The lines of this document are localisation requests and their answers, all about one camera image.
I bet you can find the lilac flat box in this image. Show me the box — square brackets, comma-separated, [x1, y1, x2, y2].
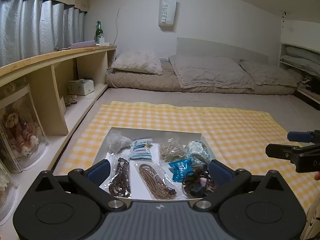
[70, 40, 96, 49]

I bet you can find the grey quilted pillow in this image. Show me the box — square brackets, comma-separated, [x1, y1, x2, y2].
[239, 60, 297, 87]
[169, 55, 254, 89]

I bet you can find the tissue box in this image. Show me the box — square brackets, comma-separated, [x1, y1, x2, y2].
[68, 79, 94, 96]

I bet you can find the white hanging tote bag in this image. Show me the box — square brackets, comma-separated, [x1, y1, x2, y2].
[158, 0, 177, 27]

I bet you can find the fluffy beige pillow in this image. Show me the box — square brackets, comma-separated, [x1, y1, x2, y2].
[112, 50, 163, 75]

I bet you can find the grey bed sheet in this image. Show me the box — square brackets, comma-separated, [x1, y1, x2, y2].
[94, 87, 320, 140]

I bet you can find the light brown cord bag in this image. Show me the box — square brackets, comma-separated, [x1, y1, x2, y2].
[134, 161, 185, 200]

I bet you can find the yellow white checkered cloth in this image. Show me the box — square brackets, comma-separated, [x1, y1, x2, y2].
[56, 101, 319, 209]

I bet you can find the rope bundle on shelf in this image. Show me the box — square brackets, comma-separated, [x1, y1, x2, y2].
[64, 94, 79, 107]

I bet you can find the blue floral fabric pouch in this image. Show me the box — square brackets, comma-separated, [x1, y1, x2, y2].
[184, 140, 211, 167]

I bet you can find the white charger plug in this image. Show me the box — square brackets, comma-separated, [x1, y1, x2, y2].
[99, 37, 105, 46]

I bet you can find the grey quilted pillow right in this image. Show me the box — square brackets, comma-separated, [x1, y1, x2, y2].
[239, 60, 297, 87]

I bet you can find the doll in clear case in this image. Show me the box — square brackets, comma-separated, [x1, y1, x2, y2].
[1, 85, 49, 173]

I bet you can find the green glass bottle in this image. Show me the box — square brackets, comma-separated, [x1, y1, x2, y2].
[94, 21, 104, 44]

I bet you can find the folded grey bedding stack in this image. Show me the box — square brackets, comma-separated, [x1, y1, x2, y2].
[280, 46, 319, 77]

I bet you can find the grey quilted pillow middle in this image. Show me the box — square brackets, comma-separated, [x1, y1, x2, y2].
[169, 55, 254, 89]

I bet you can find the dark brown cord bag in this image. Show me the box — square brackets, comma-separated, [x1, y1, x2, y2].
[100, 154, 131, 198]

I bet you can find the silver grey curtain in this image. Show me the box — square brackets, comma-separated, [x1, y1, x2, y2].
[1, 0, 85, 66]

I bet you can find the blue small packet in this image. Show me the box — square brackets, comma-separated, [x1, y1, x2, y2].
[169, 159, 193, 183]

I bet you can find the dark scrunchie bundle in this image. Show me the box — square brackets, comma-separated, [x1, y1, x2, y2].
[182, 164, 219, 198]

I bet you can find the white shallow cardboard tray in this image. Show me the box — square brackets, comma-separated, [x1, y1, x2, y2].
[95, 127, 218, 200]

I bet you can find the white blue wipe packet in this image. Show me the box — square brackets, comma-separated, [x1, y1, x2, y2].
[129, 138, 153, 160]

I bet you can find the white headboard panel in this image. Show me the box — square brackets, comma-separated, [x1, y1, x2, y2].
[176, 37, 268, 63]

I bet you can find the beige rubber band bag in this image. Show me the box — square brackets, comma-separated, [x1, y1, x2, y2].
[159, 138, 186, 163]

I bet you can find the wooden shelf unit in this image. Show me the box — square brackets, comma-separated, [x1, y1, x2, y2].
[1, 46, 116, 232]

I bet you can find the white card on shelf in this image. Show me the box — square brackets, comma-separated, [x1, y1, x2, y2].
[60, 97, 66, 115]

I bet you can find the white hanging cable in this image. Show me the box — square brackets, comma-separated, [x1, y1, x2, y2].
[113, 0, 125, 46]

